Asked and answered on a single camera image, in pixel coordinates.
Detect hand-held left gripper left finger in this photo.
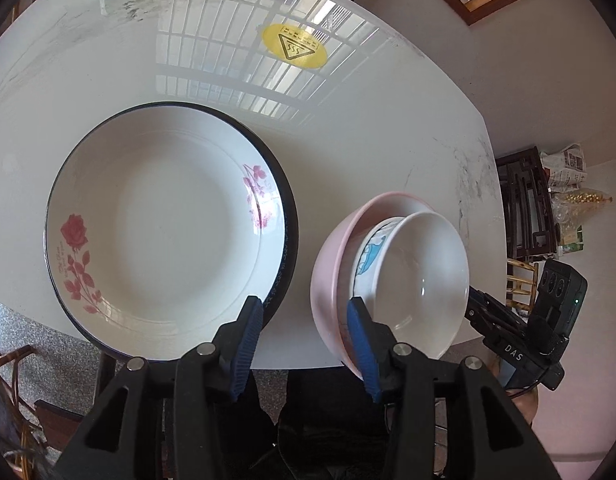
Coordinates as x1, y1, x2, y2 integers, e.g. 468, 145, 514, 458
53, 296, 265, 480

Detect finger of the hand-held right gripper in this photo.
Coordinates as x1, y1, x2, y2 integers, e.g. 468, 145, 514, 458
465, 286, 526, 336

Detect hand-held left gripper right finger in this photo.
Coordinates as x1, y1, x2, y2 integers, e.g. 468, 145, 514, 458
346, 296, 553, 480

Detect small white bowl pink stripes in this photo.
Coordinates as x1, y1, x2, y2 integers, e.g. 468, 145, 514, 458
358, 211, 469, 361

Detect large pink bowl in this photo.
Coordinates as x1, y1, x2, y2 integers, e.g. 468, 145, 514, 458
310, 191, 439, 381

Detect white ribbed bowl with cartoon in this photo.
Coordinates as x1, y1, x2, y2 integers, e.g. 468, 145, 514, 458
350, 216, 413, 326

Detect white plate with pink flowers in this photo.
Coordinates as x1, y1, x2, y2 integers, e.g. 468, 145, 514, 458
44, 101, 299, 361

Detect bamboo chair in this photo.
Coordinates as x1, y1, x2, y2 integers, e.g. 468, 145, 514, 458
0, 345, 89, 480
505, 258, 539, 317

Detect dark carved wooden furniture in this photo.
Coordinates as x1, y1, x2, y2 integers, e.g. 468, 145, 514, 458
495, 146, 558, 261

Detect folded newspaper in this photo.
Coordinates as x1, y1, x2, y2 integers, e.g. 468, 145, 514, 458
542, 144, 588, 192

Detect yellow round warning sticker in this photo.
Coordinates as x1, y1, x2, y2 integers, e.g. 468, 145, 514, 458
261, 23, 329, 71

